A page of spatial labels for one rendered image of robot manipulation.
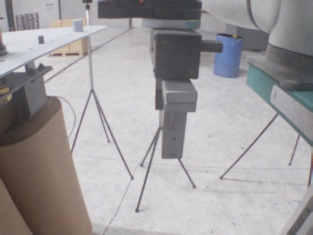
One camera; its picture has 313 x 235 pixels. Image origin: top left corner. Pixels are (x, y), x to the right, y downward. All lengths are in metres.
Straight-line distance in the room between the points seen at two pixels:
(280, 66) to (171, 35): 0.27
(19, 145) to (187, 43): 0.65
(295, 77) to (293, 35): 0.08
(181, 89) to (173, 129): 0.06
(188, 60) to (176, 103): 0.05
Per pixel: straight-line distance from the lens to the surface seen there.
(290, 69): 0.44
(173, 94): 0.21
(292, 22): 0.43
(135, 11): 0.26
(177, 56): 0.23
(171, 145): 0.27
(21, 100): 0.83
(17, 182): 0.86
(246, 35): 8.36
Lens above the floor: 1.46
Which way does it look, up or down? 28 degrees down
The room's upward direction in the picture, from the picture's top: 2 degrees clockwise
